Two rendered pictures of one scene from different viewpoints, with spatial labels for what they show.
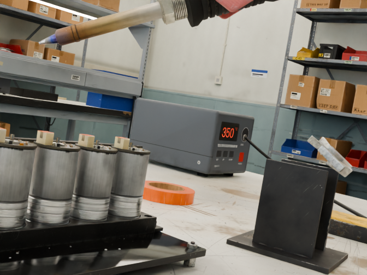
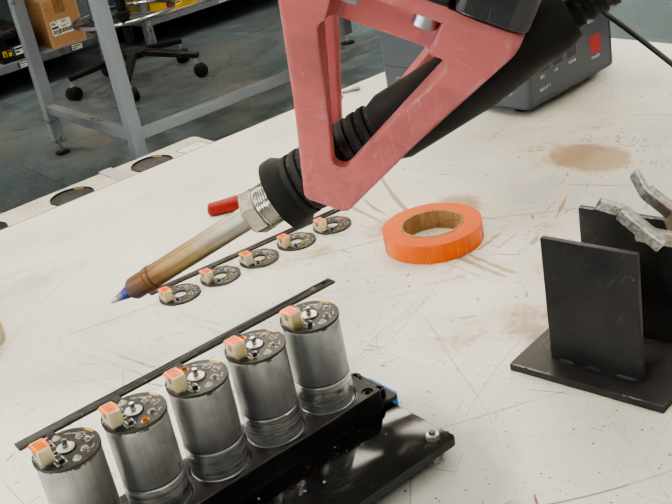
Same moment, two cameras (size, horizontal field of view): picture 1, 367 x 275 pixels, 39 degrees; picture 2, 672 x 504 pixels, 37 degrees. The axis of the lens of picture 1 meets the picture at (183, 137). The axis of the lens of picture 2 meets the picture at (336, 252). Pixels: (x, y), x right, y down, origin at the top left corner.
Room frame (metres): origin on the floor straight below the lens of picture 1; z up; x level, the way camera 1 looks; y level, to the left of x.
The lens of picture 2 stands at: (-0.03, -0.09, 1.01)
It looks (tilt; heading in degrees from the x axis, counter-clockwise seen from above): 25 degrees down; 16
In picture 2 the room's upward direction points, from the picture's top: 11 degrees counter-clockwise
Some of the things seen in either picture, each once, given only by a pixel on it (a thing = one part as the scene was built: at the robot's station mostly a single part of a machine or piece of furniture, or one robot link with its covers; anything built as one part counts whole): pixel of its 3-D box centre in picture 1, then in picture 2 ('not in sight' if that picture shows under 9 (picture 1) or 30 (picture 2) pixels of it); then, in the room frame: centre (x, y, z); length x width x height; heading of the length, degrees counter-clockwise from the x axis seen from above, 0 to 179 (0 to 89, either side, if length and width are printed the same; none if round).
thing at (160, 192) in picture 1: (165, 192); (433, 232); (0.51, 0.01, 0.76); 0.06 x 0.06 x 0.01
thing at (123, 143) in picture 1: (122, 143); (293, 316); (0.31, 0.04, 0.82); 0.01 x 0.01 x 0.01; 51
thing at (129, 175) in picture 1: (124, 187); (319, 365); (0.32, 0.03, 0.79); 0.02 x 0.02 x 0.05
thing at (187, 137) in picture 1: (191, 137); (493, 30); (0.80, -0.01, 0.80); 0.15 x 0.12 x 0.10; 56
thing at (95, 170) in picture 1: (90, 187); (267, 395); (0.30, 0.05, 0.79); 0.02 x 0.02 x 0.05
